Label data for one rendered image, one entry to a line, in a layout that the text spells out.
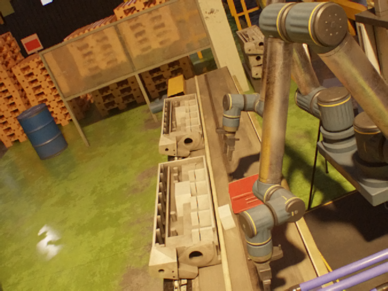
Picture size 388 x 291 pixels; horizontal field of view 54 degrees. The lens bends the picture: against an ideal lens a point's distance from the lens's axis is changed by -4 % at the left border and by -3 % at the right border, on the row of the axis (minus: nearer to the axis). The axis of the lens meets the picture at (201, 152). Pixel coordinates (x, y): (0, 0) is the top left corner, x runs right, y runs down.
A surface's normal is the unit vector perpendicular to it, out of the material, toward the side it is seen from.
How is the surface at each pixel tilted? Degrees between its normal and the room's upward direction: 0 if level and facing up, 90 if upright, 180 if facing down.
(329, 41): 96
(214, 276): 0
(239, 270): 0
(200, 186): 31
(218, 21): 90
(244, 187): 88
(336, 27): 90
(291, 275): 0
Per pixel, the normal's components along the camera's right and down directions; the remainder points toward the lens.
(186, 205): -0.16, -0.88
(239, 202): 0.07, 0.48
